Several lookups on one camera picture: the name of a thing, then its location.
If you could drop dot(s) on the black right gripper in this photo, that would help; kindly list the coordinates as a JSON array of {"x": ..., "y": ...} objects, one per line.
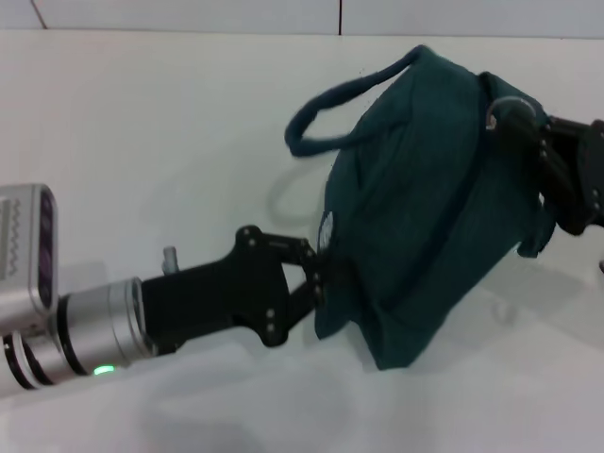
[{"x": 594, "y": 179}]

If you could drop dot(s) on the dark teal insulated lunch bag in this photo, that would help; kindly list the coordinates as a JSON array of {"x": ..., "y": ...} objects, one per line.
[{"x": 415, "y": 226}]

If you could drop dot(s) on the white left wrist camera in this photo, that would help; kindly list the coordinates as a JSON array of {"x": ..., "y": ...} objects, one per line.
[{"x": 28, "y": 245}]

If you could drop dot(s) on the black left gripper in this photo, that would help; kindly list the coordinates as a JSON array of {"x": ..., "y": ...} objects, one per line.
[{"x": 236, "y": 297}]

